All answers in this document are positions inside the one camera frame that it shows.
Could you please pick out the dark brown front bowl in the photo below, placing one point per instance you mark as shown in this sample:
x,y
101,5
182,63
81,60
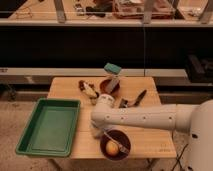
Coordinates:
x,y
119,136

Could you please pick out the brown white plush toy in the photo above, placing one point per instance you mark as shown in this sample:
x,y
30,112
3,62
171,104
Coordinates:
x,y
89,91

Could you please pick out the grey cloth towel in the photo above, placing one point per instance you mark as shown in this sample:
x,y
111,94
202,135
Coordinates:
x,y
97,131

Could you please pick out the dark equipment box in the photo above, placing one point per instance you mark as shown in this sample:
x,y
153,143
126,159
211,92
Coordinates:
x,y
199,70

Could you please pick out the small dark metal cup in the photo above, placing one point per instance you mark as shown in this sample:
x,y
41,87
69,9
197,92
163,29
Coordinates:
x,y
123,103

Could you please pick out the black handled knife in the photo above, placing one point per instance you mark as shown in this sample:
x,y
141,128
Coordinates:
x,y
139,98

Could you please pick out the wooden table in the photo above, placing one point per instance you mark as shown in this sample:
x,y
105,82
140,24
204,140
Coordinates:
x,y
145,143

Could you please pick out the green topped sponge brush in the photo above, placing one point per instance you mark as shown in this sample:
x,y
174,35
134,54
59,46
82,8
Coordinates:
x,y
113,71

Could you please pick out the metal spoon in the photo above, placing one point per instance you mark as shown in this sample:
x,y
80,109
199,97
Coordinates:
x,y
120,146

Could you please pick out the green plastic tray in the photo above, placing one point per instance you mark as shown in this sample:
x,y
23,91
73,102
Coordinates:
x,y
51,128

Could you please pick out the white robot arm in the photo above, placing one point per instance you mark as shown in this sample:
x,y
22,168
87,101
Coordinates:
x,y
195,120

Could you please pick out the yellow round fruit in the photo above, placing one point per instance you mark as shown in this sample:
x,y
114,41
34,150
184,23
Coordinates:
x,y
112,148

